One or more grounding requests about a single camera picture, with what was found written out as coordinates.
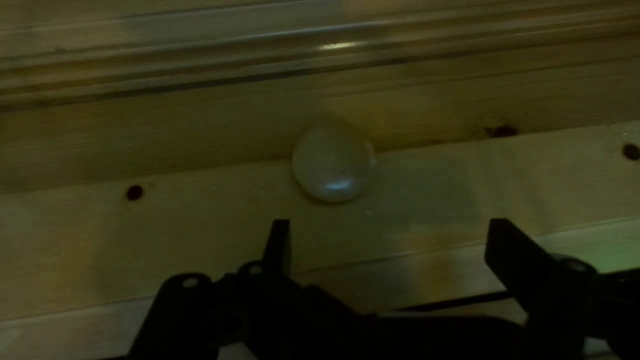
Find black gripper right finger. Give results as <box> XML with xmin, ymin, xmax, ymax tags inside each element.
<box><xmin>484</xmin><ymin>219</ymin><xmax>559</xmax><ymax>301</ymax></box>

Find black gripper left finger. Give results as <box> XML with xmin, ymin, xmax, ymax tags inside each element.
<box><xmin>262</xmin><ymin>221</ymin><xmax>292</xmax><ymax>274</ymax></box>

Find round pale drawer knob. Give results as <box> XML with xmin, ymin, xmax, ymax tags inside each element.
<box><xmin>290</xmin><ymin>127</ymin><xmax>376</xmax><ymax>205</ymax></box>

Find wooden drawer front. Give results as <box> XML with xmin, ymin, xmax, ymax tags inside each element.
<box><xmin>0</xmin><ymin>36</ymin><xmax>640</xmax><ymax>360</ymax></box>

